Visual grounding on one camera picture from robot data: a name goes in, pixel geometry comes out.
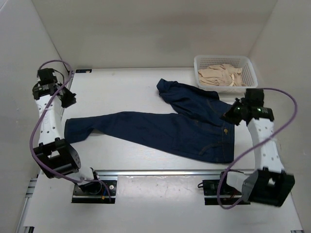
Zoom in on dark blue denim trousers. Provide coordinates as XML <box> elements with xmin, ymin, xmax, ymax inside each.
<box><xmin>64</xmin><ymin>79</ymin><xmax>235</xmax><ymax>164</ymax></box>

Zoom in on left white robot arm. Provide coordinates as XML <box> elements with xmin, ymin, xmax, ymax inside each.
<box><xmin>33</xmin><ymin>68</ymin><xmax>102</xmax><ymax>194</ymax></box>

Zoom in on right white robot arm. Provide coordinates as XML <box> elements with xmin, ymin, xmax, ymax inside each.
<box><xmin>216</xmin><ymin>88</ymin><xmax>298</xmax><ymax>210</ymax></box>

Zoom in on beige trousers in basket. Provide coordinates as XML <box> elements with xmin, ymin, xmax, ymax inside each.
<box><xmin>198</xmin><ymin>64</ymin><xmax>246</xmax><ymax>87</ymax></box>

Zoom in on white plastic basket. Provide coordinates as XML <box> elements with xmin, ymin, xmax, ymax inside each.
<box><xmin>194</xmin><ymin>55</ymin><xmax>258</xmax><ymax>93</ymax></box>

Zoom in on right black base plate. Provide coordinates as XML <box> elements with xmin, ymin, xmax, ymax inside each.
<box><xmin>197</xmin><ymin>180</ymin><xmax>242</xmax><ymax>206</ymax></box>

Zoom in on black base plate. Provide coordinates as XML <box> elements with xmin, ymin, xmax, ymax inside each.
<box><xmin>197</xmin><ymin>180</ymin><xmax>242</xmax><ymax>206</ymax></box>
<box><xmin>71</xmin><ymin>176</ymin><xmax>118</xmax><ymax>204</ymax></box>

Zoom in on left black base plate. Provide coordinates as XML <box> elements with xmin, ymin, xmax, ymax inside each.
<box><xmin>71</xmin><ymin>176</ymin><xmax>118</xmax><ymax>204</ymax></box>

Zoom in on aluminium front rail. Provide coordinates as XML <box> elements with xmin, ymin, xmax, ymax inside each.
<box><xmin>97</xmin><ymin>169</ymin><xmax>224</xmax><ymax>176</ymax></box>

